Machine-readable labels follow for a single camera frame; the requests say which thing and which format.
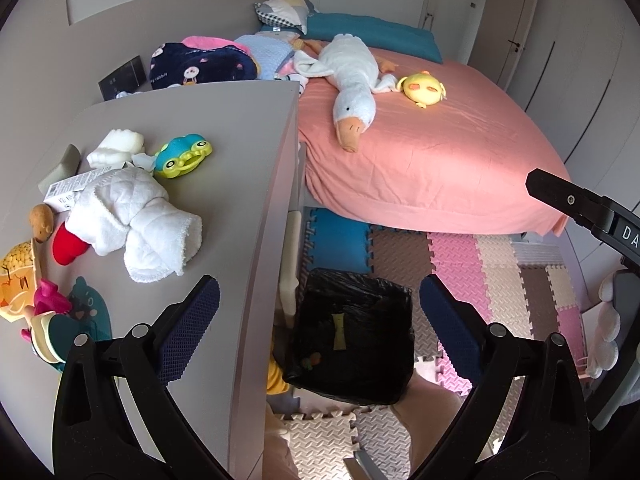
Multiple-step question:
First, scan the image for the teal long pillow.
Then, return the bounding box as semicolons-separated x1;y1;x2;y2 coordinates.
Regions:
259;12;445;65

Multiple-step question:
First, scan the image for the patchwork checkered pillow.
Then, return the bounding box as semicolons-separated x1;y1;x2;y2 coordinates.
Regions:
254;0;317;35

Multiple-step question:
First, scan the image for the white plush on chair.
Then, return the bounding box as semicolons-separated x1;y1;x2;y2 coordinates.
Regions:
586;274;622;379

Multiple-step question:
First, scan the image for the teal yellow dino mat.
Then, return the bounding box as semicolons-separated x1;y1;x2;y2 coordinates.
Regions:
46;276;112;362

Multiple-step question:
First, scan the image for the yellow chick plush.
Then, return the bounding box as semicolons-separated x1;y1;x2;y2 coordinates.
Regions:
396;70;447;108

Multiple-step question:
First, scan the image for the grey green wedge sponge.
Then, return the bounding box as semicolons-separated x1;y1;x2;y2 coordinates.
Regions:
38;144;81;195

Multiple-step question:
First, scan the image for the pink blanket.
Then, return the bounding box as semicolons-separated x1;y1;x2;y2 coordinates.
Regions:
181;36;250;55

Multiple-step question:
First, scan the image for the black trash bag bin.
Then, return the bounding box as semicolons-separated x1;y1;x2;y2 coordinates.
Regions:
283;268;414;406

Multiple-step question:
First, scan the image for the white paper carton box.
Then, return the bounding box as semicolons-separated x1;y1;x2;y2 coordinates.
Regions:
43;162;128;214

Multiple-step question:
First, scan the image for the black wall switch panel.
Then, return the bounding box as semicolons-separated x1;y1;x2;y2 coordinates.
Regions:
98;55;146;101

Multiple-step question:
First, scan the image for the pink doll figure toy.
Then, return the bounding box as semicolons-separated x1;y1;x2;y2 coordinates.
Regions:
21;278;72;342

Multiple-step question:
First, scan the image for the white goose plush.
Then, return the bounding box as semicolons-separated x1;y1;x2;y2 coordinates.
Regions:
293;34;397;153

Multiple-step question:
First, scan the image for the brown bear plush toy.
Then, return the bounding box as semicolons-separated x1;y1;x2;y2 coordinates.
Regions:
28;204;55;243

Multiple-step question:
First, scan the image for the red heart plush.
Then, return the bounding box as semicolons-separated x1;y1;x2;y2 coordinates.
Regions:
51;222;90;266

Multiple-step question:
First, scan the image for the navy cartoon blanket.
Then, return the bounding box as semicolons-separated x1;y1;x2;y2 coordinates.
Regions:
149;42;259;90

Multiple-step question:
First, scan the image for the pink sheet bed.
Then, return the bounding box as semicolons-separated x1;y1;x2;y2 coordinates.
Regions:
298;51;568;236

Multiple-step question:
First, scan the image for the colourful foam floor mat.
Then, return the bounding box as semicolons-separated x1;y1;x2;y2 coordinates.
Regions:
273;208;586;479

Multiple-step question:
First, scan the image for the light blue knit blanket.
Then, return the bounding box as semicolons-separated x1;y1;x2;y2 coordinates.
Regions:
235;34;294;80

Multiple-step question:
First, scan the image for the white towel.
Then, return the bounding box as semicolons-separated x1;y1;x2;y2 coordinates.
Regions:
65;167;203;284

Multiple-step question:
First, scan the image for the yellow orange paper bag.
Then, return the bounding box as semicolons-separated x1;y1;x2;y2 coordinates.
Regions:
0;240;40;323

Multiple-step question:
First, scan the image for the blue green frog toy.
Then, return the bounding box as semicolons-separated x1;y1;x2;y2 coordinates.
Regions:
154;133;213;179

